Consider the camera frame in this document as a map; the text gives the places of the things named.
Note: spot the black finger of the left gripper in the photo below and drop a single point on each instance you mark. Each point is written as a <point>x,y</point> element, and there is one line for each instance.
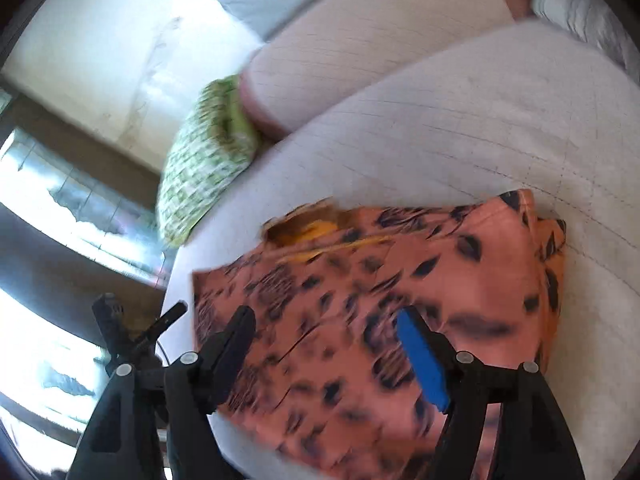
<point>109,315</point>

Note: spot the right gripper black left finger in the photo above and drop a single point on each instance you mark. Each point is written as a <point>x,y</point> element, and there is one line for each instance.
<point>121,440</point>

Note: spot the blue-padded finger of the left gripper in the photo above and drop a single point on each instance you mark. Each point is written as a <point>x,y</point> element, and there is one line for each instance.
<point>149,337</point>

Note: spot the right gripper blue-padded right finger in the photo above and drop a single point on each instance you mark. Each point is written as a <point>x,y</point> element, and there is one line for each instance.
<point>533,440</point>

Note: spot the orange black floral garment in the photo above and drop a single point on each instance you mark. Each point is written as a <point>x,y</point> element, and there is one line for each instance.
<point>326,382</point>

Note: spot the green white patterned pillow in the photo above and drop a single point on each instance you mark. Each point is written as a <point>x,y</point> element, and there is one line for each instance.
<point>212,148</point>

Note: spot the pink quilted bed sheet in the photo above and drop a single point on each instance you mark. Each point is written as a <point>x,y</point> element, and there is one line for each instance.
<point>526,106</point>

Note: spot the pink bolster cushion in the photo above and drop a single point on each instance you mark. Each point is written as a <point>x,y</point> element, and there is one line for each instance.
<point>338,47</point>

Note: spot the striped grey white cloth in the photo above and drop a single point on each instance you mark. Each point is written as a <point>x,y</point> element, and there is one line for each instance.
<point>593,22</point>

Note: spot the window with frame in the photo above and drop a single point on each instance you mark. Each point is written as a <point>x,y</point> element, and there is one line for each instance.
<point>66,239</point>

